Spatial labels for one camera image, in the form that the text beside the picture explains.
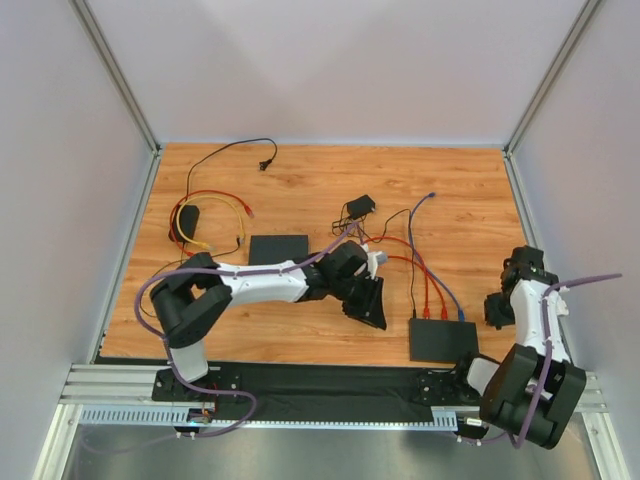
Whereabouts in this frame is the black power cable with plug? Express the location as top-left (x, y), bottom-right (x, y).
top-left (139, 138), bottom-right (279, 319)

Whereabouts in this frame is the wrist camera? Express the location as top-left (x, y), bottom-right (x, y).
top-left (548, 286), bottom-right (570, 317)
top-left (367, 250), bottom-right (388, 278)

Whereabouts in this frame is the aluminium frame post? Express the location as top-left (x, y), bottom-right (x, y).
top-left (503, 0), bottom-right (604, 154)
top-left (69, 0), bottom-right (164, 151)

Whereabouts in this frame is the black power adapter right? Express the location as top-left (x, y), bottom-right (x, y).
top-left (346, 195), bottom-right (376, 220)

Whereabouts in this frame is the left aluminium frame post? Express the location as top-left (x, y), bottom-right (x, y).
top-left (69, 0), bottom-right (164, 151)

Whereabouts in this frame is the right aluminium frame post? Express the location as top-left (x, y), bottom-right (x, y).
top-left (503, 0), bottom-right (604, 154)

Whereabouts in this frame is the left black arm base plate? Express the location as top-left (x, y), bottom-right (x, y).
top-left (151, 368), bottom-right (246, 403)

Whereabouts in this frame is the grey slotted cable duct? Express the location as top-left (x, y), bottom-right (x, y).
top-left (78, 405), bottom-right (460, 429)

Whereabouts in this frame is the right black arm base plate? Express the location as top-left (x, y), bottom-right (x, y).
top-left (414, 370), bottom-right (481, 407)

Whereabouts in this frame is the orange ethernet cable loop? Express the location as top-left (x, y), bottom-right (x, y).
top-left (359, 235), bottom-right (451, 321)
top-left (384, 254), bottom-right (434, 319)

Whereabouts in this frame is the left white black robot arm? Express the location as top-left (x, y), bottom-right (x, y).
top-left (150, 241), bottom-right (387, 383)

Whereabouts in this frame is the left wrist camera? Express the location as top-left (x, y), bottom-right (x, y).
top-left (367, 250), bottom-right (388, 278)

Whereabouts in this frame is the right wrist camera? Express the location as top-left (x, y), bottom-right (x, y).
top-left (548, 286), bottom-right (570, 317)

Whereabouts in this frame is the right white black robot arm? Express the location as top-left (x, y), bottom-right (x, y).
top-left (456, 245), bottom-right (586, 449)

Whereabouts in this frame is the black network switch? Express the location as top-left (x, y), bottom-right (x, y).
top-left (248, 235), bottom-right (309, 266)
top-left (409, 318), bottom-right (479, 363)

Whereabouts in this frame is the purple loose cable end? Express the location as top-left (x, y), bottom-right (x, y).
top-left (407, 192), bottom-right (467, 321)

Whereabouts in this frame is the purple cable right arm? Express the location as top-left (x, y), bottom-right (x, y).
top-left (457, 272), bottom-right (624, 449)

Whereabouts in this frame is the aluminium front rail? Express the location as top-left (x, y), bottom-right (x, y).
top-left (58, 363), bottom-right (609, 414)

